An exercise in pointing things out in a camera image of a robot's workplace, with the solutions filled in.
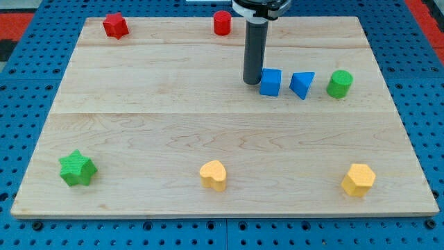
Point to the black white robot arm flange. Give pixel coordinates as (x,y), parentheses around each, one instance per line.
(258,10)

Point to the wooden board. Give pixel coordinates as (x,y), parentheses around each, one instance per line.
(151,108)

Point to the red star block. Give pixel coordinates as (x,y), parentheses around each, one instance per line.
(115,25)

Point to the green star block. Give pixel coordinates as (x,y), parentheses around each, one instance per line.
(77,169)

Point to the yellow heart block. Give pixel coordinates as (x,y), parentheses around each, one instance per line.
(213,175)

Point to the blue cube block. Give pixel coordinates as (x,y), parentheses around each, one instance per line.
(270,82)

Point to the blue triangular prism block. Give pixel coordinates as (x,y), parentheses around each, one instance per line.
(301,82)

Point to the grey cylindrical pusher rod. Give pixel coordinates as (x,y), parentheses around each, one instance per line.
(254,49)

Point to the red cylinder block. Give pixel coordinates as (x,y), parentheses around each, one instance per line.
(222,22)

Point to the green cylinder block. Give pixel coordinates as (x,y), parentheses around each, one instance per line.
(339,84)

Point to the yellow hexagon block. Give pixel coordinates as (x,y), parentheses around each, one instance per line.
(358,180)

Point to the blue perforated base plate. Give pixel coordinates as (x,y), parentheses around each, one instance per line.
(407,58)

